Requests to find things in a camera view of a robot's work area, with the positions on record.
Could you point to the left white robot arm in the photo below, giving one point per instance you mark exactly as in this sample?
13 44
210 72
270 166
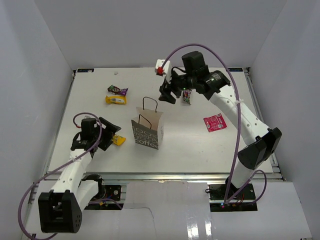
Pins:
60 209

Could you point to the left blue corner label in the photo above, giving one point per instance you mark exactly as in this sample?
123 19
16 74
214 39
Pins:
85 70

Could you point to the red snack sachet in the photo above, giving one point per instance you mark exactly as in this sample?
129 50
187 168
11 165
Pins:
215 123

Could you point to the yellow candy bar packet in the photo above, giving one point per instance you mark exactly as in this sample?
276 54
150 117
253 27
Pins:
116 99

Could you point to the blue corner label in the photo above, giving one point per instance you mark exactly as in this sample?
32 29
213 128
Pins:
235 69
85 70

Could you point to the right blue corner label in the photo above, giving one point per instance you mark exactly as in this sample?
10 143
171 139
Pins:
235 69

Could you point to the dark purple snack packet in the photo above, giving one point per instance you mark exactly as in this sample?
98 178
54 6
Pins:
117 91

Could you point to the purple candy packet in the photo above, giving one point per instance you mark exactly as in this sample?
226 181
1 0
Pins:
186 96

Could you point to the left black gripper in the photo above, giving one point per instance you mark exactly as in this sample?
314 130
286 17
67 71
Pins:
109 130

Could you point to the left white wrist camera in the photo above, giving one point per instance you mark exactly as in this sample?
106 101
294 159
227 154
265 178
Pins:
87 117

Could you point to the yellow M&M snack packet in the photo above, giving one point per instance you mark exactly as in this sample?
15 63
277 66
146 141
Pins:
118 140

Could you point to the grey white paper bag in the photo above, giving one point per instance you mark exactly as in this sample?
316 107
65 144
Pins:
148 126

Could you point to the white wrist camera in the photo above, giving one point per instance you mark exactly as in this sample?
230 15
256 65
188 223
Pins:
87 117
163 68

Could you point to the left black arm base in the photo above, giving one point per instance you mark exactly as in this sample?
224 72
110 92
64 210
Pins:
109 191

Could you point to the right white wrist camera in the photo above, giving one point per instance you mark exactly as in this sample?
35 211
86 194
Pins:
163 68

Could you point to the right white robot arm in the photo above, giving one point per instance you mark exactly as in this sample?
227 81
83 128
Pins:
260 140

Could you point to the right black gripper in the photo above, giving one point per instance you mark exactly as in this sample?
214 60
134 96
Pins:
166 94

